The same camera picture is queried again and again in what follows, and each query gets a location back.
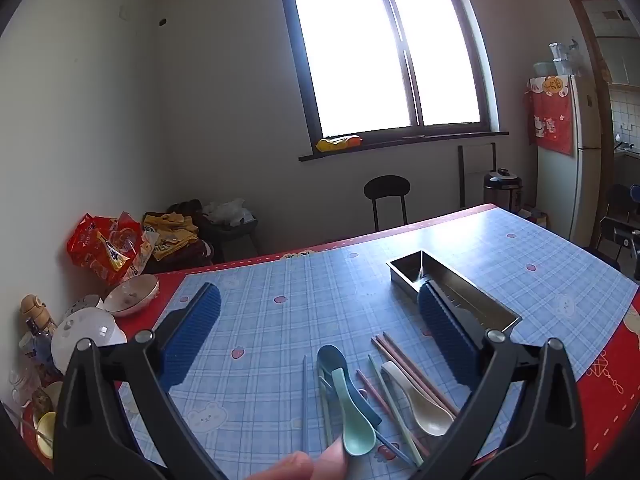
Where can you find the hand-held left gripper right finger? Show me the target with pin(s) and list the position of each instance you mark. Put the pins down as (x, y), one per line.
(442, 332)

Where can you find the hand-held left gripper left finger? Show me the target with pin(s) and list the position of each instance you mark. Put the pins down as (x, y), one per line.
(192, 332)

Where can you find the steel utensil tray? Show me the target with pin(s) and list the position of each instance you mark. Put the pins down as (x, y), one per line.
(415, 262)

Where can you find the beige spoon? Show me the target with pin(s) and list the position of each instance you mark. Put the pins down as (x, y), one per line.
(432, 420)

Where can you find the dark blue spoon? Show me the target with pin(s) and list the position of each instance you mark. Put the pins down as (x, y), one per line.
(332, 357)

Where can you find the blue chopstick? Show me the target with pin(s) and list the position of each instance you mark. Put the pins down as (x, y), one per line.
(392, 447)
(304, 400)

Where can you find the light green spoon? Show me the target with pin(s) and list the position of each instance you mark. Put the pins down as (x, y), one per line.
(357, 437)

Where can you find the person's right hand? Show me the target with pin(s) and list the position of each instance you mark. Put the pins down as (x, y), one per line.
(295, 467)

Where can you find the pink rimmed bowl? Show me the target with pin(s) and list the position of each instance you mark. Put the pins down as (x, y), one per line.
(132, 292)

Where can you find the dark red clothes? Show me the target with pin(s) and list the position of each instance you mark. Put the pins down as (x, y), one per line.
(192, 255)

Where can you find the yellow clothes pile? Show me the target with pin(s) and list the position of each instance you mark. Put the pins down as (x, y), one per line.
(172, 235)

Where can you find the white bowl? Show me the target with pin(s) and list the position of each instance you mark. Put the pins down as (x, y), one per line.
(85, 332)

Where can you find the patterned bowl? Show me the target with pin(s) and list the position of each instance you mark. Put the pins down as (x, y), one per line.
(82, 305)

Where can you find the blue plaid printed tablecloth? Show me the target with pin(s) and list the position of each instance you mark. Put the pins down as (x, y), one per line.
(300, 285)

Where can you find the white plastic bag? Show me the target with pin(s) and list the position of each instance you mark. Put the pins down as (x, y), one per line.
(227, 212)

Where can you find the red snack bag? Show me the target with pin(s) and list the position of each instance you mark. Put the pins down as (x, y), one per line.
(95, 250)

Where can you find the cardboard box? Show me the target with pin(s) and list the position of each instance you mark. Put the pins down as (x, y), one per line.
(535, 215)

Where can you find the electric pressure cooker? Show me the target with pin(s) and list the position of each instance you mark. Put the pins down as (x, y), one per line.
(502, 190)

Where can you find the black round-back chair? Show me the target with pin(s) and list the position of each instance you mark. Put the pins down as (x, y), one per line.
(386, 187)

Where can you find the yellow capped bottle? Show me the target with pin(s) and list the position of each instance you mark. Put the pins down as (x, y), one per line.
(36, 310)

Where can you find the gold bowl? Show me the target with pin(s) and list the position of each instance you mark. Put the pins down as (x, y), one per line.
(45, 430)

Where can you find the white refrigerator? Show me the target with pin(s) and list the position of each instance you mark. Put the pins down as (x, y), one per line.
(560, 185)

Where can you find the dark window sill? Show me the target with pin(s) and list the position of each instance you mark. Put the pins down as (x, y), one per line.
(450, 139)

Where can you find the yellow orange packet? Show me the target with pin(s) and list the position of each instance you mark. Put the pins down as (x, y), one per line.
(332, 144)

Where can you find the red printed cloth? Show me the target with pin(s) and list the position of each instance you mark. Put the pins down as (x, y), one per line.
(552, 120)

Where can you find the dark framed window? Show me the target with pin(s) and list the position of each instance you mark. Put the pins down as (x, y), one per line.
(350, 60)

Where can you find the clear plastic containers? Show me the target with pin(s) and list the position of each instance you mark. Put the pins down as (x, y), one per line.
(562, 57)

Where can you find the black metal frame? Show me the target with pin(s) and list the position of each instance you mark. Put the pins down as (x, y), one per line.
(460, 180)

